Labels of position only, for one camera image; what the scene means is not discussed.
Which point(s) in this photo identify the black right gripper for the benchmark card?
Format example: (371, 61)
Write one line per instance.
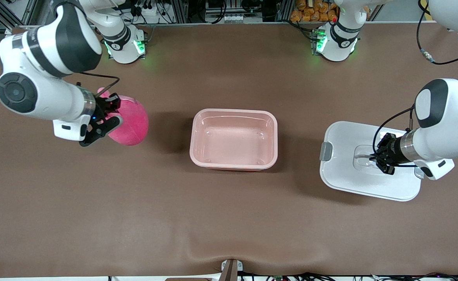
(101, 106)

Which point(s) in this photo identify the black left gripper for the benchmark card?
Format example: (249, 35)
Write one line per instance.
(393, 148)

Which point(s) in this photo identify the pink plush toy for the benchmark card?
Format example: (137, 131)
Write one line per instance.
(131, 125)

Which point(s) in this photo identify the white box lid grey latches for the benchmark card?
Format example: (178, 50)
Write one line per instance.
(346, 175)

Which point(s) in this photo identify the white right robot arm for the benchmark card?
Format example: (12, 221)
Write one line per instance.
(49, 50)

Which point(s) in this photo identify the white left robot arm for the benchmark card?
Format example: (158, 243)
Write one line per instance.
(447, 117)

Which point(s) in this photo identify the pink plastic box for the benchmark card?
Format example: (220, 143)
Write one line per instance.
(233, 136)

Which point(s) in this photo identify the white square power strip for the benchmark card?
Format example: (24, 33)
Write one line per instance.
(151, 11)

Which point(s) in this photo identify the white long power strip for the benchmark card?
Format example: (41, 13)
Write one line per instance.
(236, 18)

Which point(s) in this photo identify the brown table cover mat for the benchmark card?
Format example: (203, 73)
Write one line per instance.
(229, 214)

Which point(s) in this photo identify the orange snack pile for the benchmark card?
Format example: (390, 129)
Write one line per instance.
(311, 11)

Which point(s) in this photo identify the aluminium frame rail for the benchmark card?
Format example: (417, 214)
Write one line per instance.
(252, 23)

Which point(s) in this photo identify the metal table clamp bracket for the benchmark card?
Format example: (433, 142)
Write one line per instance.
(231, 271)

